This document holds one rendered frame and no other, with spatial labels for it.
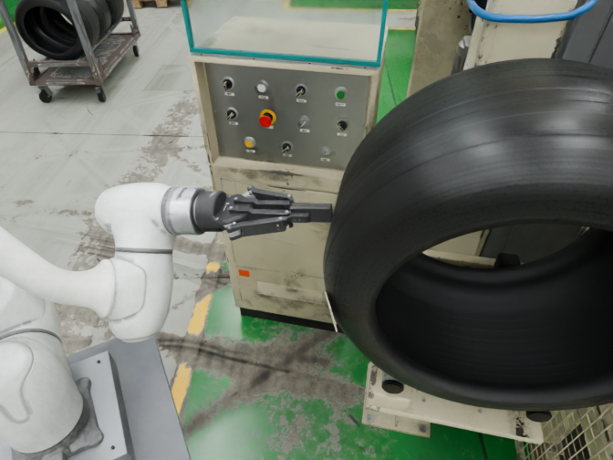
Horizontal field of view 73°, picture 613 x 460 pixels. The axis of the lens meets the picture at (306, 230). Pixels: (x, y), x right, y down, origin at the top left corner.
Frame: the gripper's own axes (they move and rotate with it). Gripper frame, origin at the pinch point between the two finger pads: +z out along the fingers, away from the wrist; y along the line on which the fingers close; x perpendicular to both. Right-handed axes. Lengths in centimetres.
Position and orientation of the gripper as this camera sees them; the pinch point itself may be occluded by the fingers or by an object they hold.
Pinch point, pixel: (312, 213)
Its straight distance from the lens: 70.6
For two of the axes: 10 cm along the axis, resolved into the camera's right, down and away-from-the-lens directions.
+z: 9.7, 0.3, -2.5
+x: 1.5, 7.5, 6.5
